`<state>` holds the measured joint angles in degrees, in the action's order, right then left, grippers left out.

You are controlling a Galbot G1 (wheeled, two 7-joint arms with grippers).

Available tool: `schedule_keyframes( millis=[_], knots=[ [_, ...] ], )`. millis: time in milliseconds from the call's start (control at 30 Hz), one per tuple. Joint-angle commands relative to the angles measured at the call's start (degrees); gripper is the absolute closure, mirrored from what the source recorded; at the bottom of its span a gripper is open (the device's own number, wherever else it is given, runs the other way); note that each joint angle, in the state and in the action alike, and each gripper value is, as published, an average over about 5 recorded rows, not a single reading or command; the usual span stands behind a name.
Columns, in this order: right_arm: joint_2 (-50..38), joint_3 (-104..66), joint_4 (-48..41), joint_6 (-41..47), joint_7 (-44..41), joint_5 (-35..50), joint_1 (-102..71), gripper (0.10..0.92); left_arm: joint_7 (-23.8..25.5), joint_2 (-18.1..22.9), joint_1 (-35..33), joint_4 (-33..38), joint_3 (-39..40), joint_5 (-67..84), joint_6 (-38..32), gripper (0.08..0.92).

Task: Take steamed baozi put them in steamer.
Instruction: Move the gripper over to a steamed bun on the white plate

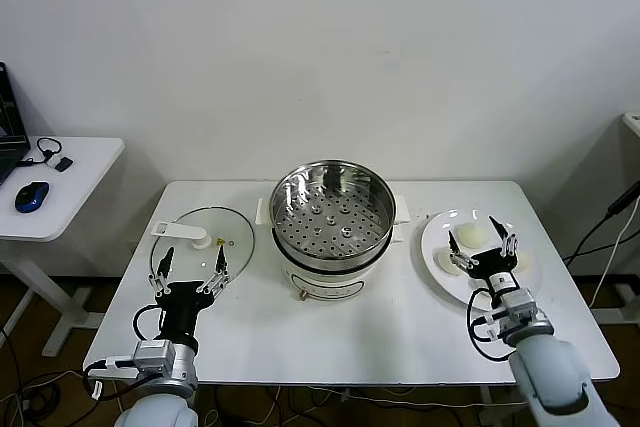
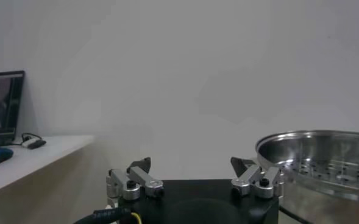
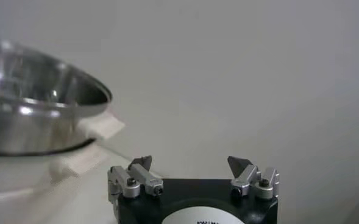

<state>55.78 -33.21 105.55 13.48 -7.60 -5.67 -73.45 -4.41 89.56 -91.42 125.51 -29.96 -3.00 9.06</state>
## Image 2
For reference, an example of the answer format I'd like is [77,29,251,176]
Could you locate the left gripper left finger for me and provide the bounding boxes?
[105,156,165,201]

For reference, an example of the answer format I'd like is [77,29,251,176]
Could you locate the small black white cabled device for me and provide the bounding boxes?
[21,133,47,150]

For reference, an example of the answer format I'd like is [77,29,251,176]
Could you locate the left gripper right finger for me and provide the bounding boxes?
[230,156,285,200]

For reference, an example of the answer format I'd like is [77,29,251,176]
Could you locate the black laptop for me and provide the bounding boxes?
[0,70,26,153]

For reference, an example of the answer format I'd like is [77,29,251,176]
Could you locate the white side table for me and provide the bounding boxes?
[0,135,95,196]

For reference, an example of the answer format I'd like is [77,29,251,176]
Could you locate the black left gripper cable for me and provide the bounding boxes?
[74,206,143,224]

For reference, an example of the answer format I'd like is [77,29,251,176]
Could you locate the stainless steel steamer basket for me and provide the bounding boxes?
[255,130,359,224]

